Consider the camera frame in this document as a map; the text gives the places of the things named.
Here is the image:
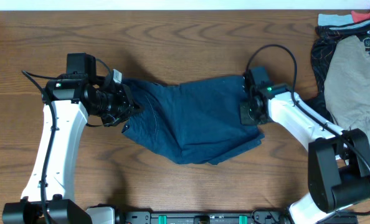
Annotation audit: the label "dark blue denim shorts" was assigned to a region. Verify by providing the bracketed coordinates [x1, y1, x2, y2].
[122, 75, 264, 165]

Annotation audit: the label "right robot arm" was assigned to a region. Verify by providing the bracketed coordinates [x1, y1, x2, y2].
[240, 85, 370, 223]

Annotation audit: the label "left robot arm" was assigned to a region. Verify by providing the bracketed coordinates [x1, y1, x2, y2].
[2, 78, 136, 223]

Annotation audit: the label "light blue cloth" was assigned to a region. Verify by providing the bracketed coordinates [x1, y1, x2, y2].
[318, 14, 354, 26]

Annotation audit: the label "black patterned garment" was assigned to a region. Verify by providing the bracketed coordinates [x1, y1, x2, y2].
[306, 19, 370, 121]

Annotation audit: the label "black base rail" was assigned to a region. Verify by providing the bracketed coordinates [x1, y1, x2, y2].
[85, 203, 359, 224]

